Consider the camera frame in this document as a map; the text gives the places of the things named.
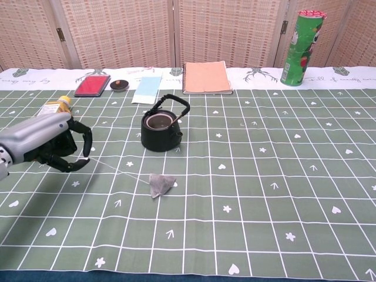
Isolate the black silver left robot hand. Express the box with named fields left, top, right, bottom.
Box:
left=0, top=112, right=92, bottom=173

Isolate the pyramid tea bag with string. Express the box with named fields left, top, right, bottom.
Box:
left=85, top=157, right=177, bottom=200

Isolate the yellow label tea bottle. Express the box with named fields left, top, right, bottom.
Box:
left=37, top=95, right=73, bottom=119

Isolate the small black round object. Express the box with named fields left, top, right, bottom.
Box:
left=110, top=79, right=130, bottom=93

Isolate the black cast iron teapot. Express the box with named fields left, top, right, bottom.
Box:
left=140, top=93, right=191, bottom=153

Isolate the red ink pad case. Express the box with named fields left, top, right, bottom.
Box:
left=73, top=75, right=111, bottom=98

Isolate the light blue paper card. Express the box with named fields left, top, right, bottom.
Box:
left=131, top=76, right=163, bottom=105

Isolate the woven folding screen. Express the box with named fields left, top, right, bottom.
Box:
left=0, top=0, right=376, bottom=71

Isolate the orange spiral notebook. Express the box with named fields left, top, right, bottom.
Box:
left=182, top=61, right=234, bottom=96

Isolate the green grid tablecloth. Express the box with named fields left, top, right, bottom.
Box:
left=0, top=66, right=376, bottom=280

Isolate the green chips can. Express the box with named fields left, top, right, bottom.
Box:
left=280, top=9, right=328, bottom=87

